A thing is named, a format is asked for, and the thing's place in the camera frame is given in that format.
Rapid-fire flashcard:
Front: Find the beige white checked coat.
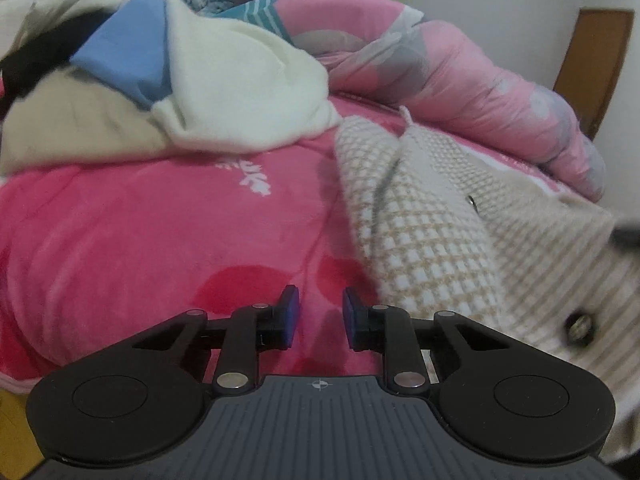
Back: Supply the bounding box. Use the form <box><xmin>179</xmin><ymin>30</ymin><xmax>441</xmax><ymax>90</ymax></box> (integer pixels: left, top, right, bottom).
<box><xmin>335</xmin><ymin>116</ymin><xmax>639</xmax><ymax>462</ymax></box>

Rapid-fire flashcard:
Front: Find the pink flowered bed sheet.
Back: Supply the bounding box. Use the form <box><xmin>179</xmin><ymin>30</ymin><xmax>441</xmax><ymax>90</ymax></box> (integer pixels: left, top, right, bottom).
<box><xmin>0</xmin><ymin>91</ymin><xmax>591</xmax><ymax>394</ymax></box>

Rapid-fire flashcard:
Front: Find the brown wooden door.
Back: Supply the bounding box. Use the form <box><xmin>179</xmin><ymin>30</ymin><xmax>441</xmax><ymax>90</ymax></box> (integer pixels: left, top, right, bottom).
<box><xmin>553</xmin><ymin>8</ymin><xmax>634</xmax><ymax>140</ymax></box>

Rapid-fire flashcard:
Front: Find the pink floral duvet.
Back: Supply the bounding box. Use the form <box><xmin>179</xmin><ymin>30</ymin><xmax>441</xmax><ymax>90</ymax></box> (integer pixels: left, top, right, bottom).
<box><xmin>268</xmin><ymin>0</ymin><xmax>605</xmax><ymax>202</ymax></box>

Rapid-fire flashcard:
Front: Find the white fleece blanket pile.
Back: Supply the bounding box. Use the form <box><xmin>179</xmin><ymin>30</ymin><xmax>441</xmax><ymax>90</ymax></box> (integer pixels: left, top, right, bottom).
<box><xmin>1</xmin><ymin>0</ymin><xmax>340</xmax><ymax>176</ymax></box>

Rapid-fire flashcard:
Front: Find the teal striped cloth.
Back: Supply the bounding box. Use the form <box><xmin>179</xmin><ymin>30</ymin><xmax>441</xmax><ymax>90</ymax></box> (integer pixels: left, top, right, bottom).
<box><xmin>217</xmin><ymin>0</ymin><xmax>292</xmax><ymax>44</ymax></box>

